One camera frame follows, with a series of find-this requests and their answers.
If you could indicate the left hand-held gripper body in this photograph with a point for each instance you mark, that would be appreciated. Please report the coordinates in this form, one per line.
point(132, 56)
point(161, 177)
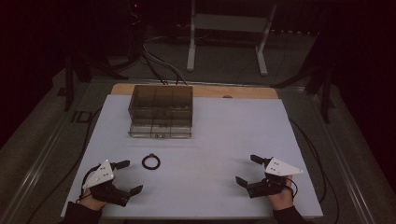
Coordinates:
point(99, 174)

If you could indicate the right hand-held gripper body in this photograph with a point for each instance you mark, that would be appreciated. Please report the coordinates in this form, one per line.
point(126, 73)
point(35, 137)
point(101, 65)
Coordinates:
point(281, 168)

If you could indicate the person's left hand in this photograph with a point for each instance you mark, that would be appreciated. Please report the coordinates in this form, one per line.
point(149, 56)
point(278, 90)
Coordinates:
point(90, 202)

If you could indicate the person's right hand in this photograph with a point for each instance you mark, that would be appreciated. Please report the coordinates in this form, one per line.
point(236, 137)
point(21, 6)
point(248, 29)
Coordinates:
point(283, 200)

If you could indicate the white table mat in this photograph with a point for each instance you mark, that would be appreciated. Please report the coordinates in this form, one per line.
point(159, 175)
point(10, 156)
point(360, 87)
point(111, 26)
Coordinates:
point(202, 149)

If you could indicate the clear plastic drawer organizer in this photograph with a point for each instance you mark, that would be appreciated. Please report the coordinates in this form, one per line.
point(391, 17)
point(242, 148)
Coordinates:
point(160, 109)

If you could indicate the wooden table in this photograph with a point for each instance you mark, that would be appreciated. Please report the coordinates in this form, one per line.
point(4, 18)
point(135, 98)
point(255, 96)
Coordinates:
point(243, 92)

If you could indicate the black tripod stand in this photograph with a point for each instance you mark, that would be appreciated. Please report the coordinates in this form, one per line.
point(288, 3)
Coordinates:
point(73, 81)
point(325, 93)

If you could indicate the white metal stand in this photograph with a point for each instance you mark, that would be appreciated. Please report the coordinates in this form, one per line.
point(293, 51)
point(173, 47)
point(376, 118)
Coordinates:
point(229, 22)

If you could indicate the dark device with red light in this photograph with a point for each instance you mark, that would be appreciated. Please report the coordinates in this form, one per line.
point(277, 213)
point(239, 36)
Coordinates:
point(135, 18)

